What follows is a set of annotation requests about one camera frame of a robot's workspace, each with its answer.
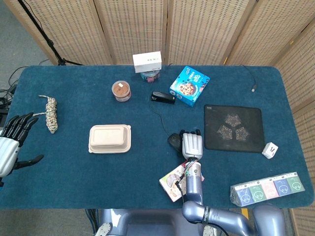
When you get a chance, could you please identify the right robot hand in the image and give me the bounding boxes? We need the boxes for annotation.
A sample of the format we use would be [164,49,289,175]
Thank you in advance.
[176,128,204,160]

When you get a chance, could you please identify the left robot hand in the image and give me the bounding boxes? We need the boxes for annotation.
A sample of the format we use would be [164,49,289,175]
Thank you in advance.
[0,112,44,177]

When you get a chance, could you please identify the black computer mouse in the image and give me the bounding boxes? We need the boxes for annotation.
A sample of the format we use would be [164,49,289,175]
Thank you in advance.
[167,133,184,152]

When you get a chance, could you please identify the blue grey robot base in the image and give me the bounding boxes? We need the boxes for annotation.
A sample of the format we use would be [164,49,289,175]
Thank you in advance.
[94,208,215,236]

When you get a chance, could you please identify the black mouse pad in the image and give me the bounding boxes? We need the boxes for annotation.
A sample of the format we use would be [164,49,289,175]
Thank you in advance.
[203,104,266,153]

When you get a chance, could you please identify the red white wafer box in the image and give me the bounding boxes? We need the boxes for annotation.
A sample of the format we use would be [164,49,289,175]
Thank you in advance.
[159,161,205,203]

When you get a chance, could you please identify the black stapler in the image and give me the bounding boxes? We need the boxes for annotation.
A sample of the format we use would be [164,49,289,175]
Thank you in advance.
[150,91,176,105]

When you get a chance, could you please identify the blue cookie box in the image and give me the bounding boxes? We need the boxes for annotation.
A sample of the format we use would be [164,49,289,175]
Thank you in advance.
[169,65,211,107]

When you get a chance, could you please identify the white cube charger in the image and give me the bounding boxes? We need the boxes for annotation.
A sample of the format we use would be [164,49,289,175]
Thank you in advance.
[261,142,279,159]

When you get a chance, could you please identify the clear jar binder clips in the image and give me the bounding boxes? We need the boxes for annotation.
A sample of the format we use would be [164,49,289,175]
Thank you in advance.
[140,70,161,84]

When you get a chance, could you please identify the beige takeout container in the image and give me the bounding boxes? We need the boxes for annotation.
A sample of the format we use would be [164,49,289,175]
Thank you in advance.
[88,124,132,154]

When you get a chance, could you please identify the colourful tissue packet bundle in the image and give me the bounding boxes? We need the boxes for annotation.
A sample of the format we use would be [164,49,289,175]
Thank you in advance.
[230,172,306,207]

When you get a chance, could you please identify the clear jar orange contents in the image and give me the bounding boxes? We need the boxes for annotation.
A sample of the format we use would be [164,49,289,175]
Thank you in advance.
[111,80,131,103]

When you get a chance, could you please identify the blue table cloth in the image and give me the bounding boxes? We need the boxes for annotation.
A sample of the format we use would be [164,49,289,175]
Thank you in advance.
[0,65,312,210]

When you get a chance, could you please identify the white cardboard box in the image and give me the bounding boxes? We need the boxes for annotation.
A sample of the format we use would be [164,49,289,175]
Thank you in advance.
[132,51,163,74]

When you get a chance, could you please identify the black tripod stand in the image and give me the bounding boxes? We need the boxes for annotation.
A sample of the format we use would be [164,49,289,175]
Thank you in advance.
[18,0,84,66]

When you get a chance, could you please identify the woven folding screen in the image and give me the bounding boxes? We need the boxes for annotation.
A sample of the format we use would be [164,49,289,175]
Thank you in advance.
[3,0,315,138]

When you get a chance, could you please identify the black mouse cable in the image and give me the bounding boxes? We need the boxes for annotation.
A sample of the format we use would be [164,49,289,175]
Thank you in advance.
[148,63,173,136]

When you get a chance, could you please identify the braided rope bundle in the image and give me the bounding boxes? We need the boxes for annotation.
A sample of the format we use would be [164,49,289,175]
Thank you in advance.
[31,95,59,134]

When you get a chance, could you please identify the black floor cables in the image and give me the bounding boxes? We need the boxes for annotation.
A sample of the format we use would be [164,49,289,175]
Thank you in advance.
[0,59,50,116]

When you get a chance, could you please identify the black USB cable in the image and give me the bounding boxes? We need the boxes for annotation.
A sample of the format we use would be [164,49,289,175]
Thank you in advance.
[240,64,258,93]

